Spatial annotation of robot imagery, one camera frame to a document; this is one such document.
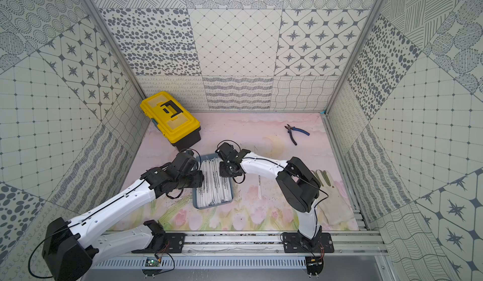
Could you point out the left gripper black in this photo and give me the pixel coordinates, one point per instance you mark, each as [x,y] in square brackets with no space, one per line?
[194,179]

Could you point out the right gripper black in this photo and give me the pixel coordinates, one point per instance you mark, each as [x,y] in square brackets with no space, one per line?
[224,173]

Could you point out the blue grey storage tray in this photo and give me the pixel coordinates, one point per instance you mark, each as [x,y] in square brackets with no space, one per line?
[196,202]

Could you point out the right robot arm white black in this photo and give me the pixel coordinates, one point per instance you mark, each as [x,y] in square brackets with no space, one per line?
[298,184]

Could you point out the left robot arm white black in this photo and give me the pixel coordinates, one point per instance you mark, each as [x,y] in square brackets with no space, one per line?
[71,247]

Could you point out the pile of wrapped straws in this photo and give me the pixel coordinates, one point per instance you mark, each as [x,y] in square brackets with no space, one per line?
[259,188]

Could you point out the pink floral table mat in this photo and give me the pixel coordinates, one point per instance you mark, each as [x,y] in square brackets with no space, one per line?
[265,135]

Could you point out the yellow black toolbox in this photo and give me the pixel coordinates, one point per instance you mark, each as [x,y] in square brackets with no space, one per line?
[178,125]

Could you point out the white work glove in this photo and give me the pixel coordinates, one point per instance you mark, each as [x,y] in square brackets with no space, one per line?
[334,210]

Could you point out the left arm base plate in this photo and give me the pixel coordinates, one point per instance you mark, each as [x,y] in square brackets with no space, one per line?
[168,242]

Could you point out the blue handled pliers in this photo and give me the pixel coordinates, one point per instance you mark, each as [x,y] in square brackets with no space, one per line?
[290,130]

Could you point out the white slotted cable duct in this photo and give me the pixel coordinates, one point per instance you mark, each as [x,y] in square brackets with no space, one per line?
[284,262]

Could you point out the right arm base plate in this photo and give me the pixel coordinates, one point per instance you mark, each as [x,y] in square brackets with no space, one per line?
[297,243]

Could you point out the aluminium rail frame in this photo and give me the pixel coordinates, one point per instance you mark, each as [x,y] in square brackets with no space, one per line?
[269,243]

